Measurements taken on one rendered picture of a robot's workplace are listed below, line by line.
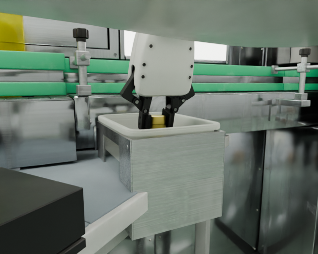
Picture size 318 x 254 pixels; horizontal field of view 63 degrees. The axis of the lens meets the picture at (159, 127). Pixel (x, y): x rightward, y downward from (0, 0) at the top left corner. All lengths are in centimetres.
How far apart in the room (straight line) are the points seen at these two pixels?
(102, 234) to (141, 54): 25
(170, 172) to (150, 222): 8
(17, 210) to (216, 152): 31
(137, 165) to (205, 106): 42
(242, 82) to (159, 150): 53
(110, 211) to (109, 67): 40
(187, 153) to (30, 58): 33
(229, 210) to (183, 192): 81
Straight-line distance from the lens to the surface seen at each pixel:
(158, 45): 39
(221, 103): 79
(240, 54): 114
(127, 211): 37
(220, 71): 81
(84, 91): 52
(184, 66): 42
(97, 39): 83
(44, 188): 27
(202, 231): 90
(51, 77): 54
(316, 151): 112
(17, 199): 25
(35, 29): 81
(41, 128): 52
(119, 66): 66
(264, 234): 140
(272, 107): 94
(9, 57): 54
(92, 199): 38
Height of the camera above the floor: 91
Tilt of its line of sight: 9 degrees down
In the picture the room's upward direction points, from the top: straight up
